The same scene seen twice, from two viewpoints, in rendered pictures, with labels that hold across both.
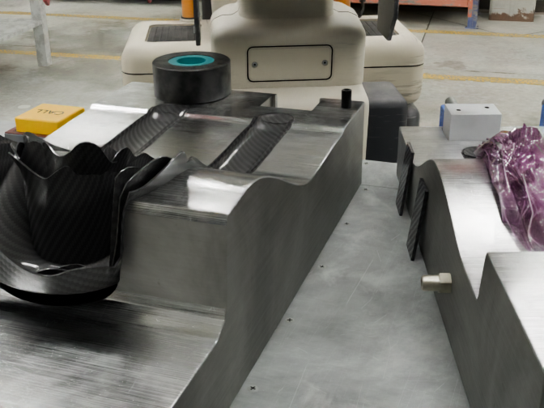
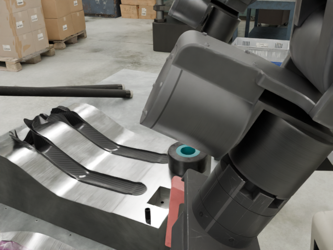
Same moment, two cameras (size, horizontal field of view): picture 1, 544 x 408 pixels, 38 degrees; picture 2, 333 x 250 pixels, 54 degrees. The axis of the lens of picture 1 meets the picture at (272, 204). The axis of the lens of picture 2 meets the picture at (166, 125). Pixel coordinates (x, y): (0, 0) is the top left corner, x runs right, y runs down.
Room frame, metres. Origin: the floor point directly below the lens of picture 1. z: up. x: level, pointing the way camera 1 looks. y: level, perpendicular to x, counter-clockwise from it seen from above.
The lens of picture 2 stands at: (0.83, -0.47, 1.27)
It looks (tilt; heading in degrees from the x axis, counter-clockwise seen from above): 28 degrees down; 97
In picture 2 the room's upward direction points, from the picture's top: 1 degrees counter-clockwise
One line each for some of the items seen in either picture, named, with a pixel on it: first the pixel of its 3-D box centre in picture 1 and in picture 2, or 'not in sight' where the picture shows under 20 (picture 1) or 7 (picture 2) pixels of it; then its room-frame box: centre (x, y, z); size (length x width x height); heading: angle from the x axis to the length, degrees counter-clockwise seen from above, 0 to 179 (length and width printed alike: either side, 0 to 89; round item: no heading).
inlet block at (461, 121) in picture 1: (461, 119); not in sight; (0.81, -0.20, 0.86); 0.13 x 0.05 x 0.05; 178
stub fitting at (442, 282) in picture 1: (435, 282); not in sight; (0.49, -0.12, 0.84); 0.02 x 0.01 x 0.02; 88
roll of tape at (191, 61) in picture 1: (192, 76); (188, 157); (0.80, 0.08, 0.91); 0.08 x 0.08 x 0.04
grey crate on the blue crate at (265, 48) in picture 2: not in sight; (259, 49); (1.42, 3.27, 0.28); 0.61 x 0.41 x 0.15; 165
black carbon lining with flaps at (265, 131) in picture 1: (149, 140); (83, 145); (0.58, 0.09, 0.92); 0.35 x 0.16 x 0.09; 161
